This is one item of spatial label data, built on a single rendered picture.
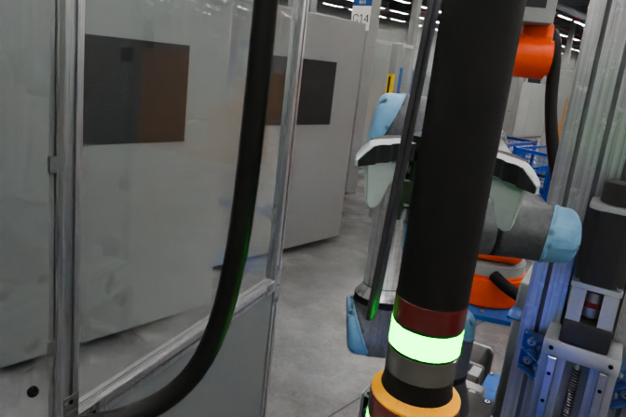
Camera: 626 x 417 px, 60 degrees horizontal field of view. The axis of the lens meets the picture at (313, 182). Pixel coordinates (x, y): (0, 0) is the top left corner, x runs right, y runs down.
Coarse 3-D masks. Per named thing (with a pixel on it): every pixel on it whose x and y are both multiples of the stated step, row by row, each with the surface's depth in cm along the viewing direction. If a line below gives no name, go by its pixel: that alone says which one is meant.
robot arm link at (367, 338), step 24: (384, 96) 104; (408, 96) 104; (384, 120) 101; (384, 216) 106; (360, 288) 110; (384, 288) 107; (360, 312) 108; (384, 312) 106; (360, 336) 106; (384, 336) 106
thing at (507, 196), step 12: (504, 156) 46; (504, 168) 43; (516, 168) 42; (528, 168) 41; (504, 180) 43; (516, 180) 41; (528, 180) 40; (492, 192) 46; (504, 192) 45; (516, 192) 43; (504, 204) 45; (516, 204) 43; (504, 216) 45; (516, 216) 44; (504, 228) 45
